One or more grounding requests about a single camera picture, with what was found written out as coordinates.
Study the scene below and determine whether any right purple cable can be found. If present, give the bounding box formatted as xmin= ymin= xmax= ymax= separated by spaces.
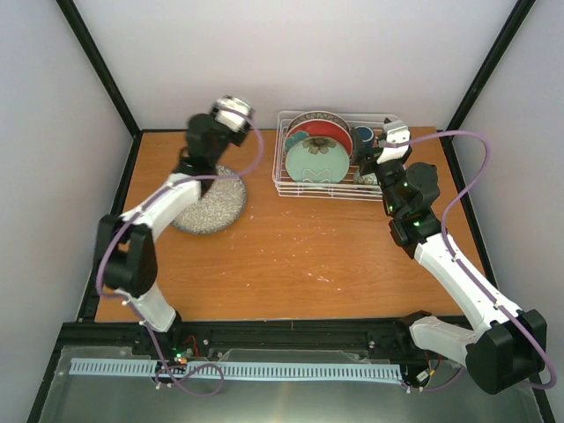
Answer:
xmin=385 ymin=130 xmax=559 ymax=391

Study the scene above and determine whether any large speckled grey plate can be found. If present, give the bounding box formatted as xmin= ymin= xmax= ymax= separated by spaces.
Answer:
xmin=172 ymin=165 xmax=247 ymax=234

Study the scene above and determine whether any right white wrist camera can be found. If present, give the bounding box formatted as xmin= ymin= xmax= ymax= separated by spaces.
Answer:
xmin=376 ymin=120 xmax=411 ymax=165

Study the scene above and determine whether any light green flower plate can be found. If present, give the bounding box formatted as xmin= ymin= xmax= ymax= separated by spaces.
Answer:
xmin=286 ymin=137 xmax=350 ymax=183

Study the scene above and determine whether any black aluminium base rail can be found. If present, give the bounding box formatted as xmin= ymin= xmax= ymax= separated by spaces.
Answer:
xmin=131 ymin=319 xmax=446 ymax=360

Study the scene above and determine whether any red and teal plate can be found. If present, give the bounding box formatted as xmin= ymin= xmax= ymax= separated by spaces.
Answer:
xmin=285 ymin=119 xmax=353 ymax=157

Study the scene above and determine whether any floral patterned plate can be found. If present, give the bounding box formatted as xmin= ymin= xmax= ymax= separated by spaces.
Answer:
xmin=287 ymin=110 xmax=349 ymax=131

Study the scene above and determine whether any black frame post right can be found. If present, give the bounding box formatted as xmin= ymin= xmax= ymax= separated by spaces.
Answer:
xmin=442 ymin=0 xmax=538 ymax=137

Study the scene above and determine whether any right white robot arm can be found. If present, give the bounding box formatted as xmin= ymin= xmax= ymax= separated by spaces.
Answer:
xmin=358 ymin=148 xmax=547 ymax=395

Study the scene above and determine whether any dark blue mug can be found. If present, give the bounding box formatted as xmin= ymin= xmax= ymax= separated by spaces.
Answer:
xmin=351 ymin=125 xmax=375 ymax=152

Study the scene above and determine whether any light blue cable duct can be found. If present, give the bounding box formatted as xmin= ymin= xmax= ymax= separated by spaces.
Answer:
xmin=69 ymin=358 xmax=403 ymax=384

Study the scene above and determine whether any black frame post left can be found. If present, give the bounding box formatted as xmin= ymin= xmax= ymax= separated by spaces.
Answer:
xmin=55 ymin=0 xmax=143 ymax=138

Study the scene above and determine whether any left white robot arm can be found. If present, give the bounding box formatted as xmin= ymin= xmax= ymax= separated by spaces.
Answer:
xmin=93 ymin=107 xmax=255 ymax=355

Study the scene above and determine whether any white wire dish rack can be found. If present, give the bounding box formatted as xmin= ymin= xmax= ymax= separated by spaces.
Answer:
xmin=271 ymin=109 xmax=403 ymax=203

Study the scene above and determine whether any light green bowl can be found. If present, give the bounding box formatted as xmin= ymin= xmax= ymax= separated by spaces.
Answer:
xmin=353 ymin=172 xmax=378 ymax=186

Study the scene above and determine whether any black frame post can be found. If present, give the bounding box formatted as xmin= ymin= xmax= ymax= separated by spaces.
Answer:
xmin=55 ymin=0 xmax=143 ymax=138
xmin=442 ymin=0 xmax=538 ymax=137

